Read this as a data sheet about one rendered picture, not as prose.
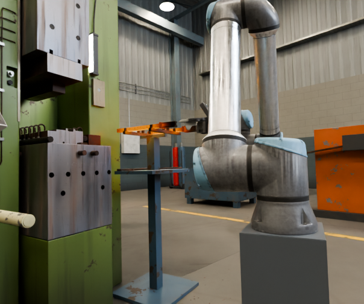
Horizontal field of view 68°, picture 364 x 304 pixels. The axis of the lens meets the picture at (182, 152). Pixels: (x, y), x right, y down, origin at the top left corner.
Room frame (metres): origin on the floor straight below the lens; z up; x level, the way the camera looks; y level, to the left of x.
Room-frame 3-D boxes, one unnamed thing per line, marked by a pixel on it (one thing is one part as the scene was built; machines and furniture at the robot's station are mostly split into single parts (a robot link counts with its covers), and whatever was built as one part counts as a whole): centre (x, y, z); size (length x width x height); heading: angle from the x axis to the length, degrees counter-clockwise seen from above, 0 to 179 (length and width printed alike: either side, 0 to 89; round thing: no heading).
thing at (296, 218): (0.83, -0.30, 0.65); 0.19 x 0.19 x 0.10
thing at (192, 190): (5.40, -0.76, 0.36); 1.21 x 0.81 x 0.72; 51
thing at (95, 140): (1.56, 0.55, 0.95); 0.12 x 0.09 x 0.07; 57
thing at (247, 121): (1.31, -0.29, 1.01); 0.12 x 0.09 x 0.10; 58
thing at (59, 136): (1.49, 0.77, 0.96); 0.42 x 0.20 x 0.09; 57
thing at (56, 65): (1.49, 0.77, 1.32); 0.42 x 0.20 x 0.10; 57
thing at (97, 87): (1.71, 0.53, 1.27); 0.09 x 0.02 x 0.17; 147
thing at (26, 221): (1.04, 0.71, 0.62); 0.44 x 0.05 x 0.05; 57
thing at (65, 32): (1.53, 0.75, 1.56); 0.42 x 0.39 x 0.40; 57
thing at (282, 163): (0.83, -0.29, 0.79); 0.17 x 0.15 x 0.18; 70
